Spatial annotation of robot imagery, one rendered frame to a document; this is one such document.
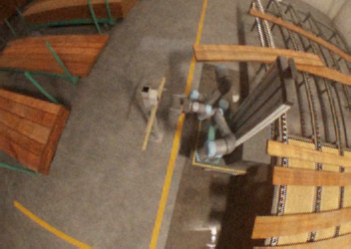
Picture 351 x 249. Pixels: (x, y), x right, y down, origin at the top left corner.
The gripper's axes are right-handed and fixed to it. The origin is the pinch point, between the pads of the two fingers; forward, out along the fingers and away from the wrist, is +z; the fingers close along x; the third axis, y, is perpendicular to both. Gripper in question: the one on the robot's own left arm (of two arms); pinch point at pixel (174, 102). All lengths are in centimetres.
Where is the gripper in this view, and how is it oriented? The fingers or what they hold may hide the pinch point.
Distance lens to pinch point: 138.2
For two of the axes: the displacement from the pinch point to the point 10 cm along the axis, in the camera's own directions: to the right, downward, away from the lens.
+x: -2.1, 9.0, -3.9
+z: -9.8, -2.0, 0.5
